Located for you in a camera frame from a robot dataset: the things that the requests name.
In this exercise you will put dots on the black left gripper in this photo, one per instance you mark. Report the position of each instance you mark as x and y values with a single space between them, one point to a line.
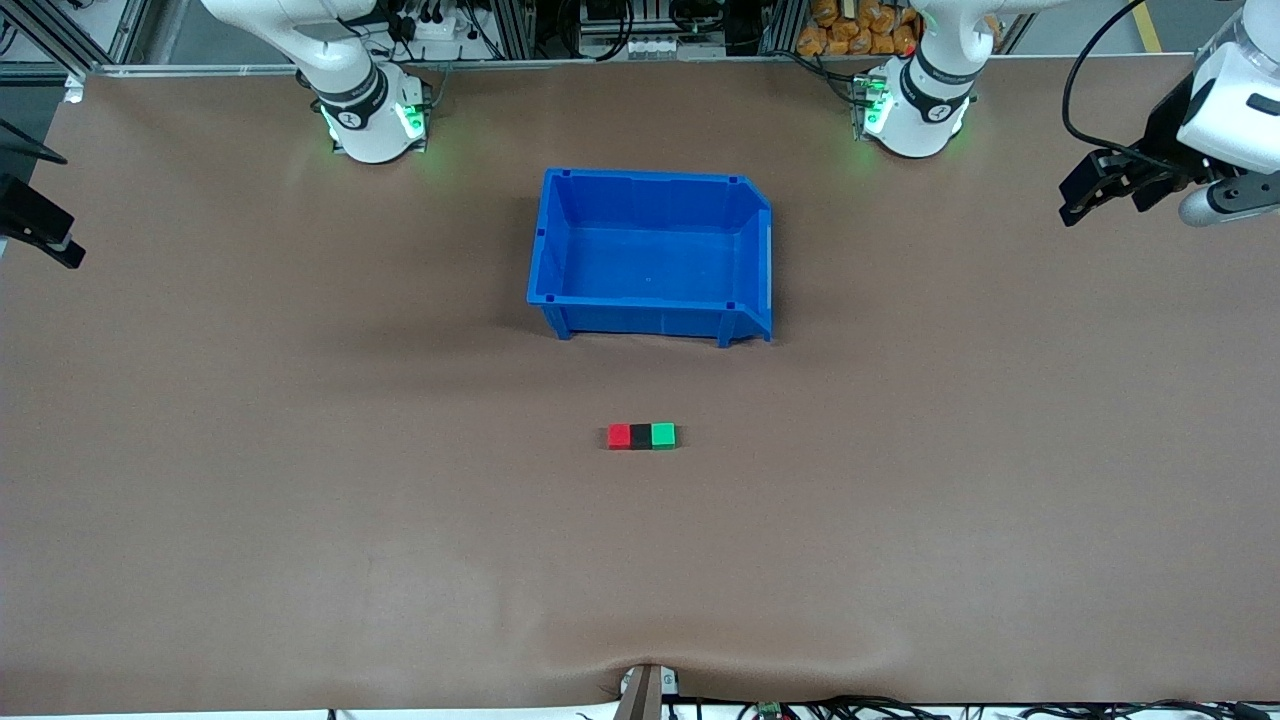
1166 128

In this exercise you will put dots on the small green cube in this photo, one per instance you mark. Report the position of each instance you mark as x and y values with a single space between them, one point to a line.
663 435

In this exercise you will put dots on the small black cube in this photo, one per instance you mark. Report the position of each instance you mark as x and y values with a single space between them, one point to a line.
641 436

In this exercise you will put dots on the small red cube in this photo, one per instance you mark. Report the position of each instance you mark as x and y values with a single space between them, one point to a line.
619 437

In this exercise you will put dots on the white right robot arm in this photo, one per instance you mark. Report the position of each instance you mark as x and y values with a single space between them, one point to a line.
350 60

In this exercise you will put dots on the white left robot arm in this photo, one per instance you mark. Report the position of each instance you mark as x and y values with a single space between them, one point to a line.
930 90

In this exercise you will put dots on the bag of orange packets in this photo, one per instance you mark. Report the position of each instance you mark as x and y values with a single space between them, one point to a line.
850 30

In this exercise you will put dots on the brown table mat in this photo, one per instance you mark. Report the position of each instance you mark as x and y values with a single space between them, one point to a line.
300 560

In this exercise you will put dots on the white power strip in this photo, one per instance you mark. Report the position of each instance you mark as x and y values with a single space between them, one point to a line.
428 28

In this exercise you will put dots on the blue plastic storage bin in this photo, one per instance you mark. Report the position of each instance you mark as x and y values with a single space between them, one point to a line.
650 260

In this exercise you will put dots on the grey electronics unit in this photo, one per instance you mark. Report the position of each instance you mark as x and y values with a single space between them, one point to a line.
650 30

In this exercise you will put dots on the small green connector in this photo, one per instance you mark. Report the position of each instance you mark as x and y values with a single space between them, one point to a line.
771 711

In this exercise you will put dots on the aluminium frame rail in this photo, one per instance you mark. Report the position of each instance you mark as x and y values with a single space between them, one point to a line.
200 70

